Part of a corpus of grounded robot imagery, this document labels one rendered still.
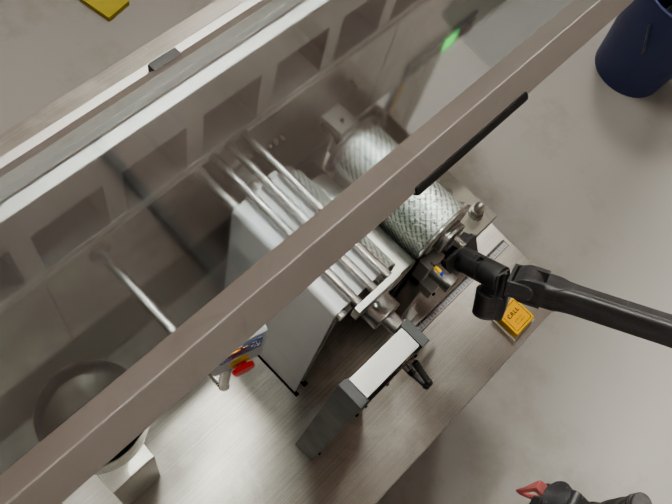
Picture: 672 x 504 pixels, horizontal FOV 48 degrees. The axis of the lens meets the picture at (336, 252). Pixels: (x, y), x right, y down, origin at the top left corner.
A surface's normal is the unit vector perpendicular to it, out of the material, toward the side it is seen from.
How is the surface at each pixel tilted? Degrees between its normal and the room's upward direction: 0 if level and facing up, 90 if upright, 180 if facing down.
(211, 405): 0
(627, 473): 0
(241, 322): 49
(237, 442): 0
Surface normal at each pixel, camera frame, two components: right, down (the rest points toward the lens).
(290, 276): 0.64, 0.26
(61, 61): 0.17, -0.39
